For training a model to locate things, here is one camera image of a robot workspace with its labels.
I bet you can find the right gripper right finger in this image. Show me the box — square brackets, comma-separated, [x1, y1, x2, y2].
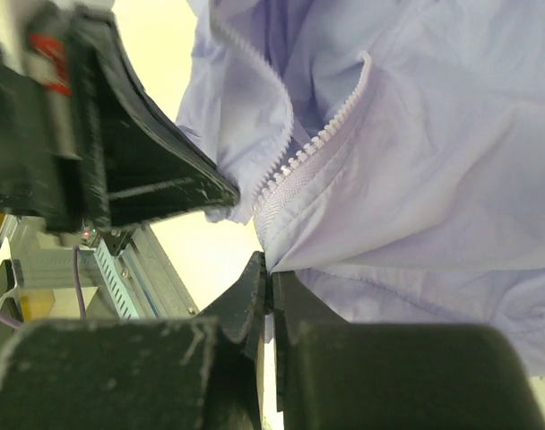
[271, 272, 545, 429]

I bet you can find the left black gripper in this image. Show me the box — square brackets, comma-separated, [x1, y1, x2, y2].
[0, 8, 239, 233]

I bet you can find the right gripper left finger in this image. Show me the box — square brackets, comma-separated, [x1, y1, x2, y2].
[0, 252, 266, 429]

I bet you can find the lavender zip jacket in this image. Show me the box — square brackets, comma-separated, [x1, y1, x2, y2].
[177, 1, 545, 376]

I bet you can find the small electronics board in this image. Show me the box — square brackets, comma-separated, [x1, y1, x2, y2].
[81, 226, 101, 248]

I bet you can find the aluminium mounting rail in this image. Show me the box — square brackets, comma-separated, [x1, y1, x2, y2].
[116, 226, 198, 319]

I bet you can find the blue slotted cable duct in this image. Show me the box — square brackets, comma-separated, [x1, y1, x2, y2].
[10, 234, 138, 321]

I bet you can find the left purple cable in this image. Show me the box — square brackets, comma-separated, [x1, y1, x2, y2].
[0, 245, 88, 331]

